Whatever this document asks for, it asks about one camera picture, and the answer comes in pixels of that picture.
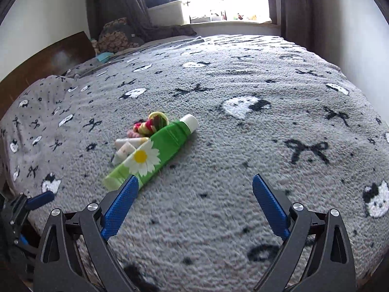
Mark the green daisy tube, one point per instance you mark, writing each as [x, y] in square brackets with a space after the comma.
[152, 152]

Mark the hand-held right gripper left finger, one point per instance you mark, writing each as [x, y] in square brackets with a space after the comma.
[120, 205]

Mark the white storage box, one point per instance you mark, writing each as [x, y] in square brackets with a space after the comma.
[167, 13]

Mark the small white tube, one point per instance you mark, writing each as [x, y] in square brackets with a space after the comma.
[129, 141]

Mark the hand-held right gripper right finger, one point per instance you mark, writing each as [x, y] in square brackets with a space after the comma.
[270, 206]

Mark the brown patterned pillow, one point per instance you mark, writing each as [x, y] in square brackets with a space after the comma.
[117, 36]

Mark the windowsill small toys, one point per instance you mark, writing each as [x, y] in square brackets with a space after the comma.
[234, 16]

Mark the brown wooden headboard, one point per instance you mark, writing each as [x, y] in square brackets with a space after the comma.
[45, 57]

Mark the grey printed blanket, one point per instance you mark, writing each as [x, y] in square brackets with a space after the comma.
[212, 112]

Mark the small cream tube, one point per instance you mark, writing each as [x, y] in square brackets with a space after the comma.
[124, 153]

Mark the brown curtain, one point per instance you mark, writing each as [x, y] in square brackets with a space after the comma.
[294, 9]
[121, 0]

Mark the small teal item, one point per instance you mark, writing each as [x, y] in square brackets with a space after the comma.
[104, 56]

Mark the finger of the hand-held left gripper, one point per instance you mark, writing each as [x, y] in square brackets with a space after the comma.
[41, 199]
[20, 241]

